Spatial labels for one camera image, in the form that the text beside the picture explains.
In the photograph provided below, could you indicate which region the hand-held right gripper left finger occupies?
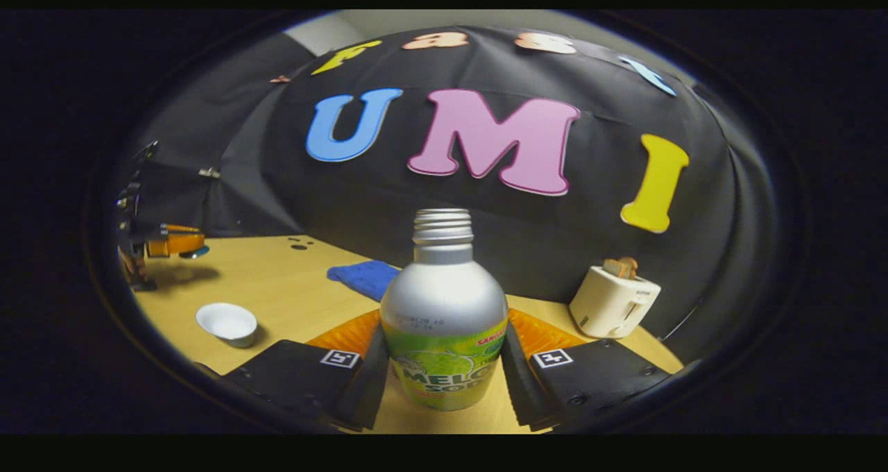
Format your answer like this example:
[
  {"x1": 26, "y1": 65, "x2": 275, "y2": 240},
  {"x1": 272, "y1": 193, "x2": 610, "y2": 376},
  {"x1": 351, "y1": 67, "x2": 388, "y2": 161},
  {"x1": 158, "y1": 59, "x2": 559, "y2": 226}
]
[{"x1": 221, "y1": 309, "x2": 391, "y2": 432}]

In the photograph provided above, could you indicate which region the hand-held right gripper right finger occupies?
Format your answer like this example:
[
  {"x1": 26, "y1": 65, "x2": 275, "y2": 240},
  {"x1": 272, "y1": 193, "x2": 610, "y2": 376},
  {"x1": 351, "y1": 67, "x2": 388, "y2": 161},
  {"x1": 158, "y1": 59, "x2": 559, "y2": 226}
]
[{"x1": 501, "y1": 308, "x2": 684, "y2": 432}]

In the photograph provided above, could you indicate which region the white teacup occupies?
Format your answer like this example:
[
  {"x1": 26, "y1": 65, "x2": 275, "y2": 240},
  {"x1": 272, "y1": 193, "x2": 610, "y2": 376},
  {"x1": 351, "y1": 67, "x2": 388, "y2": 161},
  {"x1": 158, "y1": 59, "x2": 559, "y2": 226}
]
[{"x1": 195, "y1": 303, "x2": 258, "y2": 348}]

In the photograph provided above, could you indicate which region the silver green-label water bottle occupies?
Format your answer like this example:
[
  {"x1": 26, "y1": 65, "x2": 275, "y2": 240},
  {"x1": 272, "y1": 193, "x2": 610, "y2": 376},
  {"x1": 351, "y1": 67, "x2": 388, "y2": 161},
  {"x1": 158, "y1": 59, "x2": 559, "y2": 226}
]
[{"x1": 379, "y1": 208, "x2": 509, "y2": 412}]

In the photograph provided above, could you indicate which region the blue towel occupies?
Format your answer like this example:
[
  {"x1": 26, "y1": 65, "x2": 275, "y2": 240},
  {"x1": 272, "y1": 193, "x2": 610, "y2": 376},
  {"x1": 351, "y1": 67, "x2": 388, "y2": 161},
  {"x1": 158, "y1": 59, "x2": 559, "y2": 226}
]
[{"x1": 327, "y1": 260, "x2": 403, "y2": 302}]

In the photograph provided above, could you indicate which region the white toaster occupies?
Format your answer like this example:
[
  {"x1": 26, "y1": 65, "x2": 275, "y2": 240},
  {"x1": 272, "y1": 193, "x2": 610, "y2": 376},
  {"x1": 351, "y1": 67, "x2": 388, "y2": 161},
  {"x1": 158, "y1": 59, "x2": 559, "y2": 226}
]
[{"x1": 569, "y1": 264, "x2": 662, "y2": 339}]

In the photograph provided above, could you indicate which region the black backdrop cloth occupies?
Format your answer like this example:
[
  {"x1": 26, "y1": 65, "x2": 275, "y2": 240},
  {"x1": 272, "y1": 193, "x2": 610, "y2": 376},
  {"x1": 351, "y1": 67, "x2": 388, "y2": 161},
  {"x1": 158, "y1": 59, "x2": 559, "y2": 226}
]
[{"x1": 114, "y1": 26, "x2": 778, "y2": 362}]

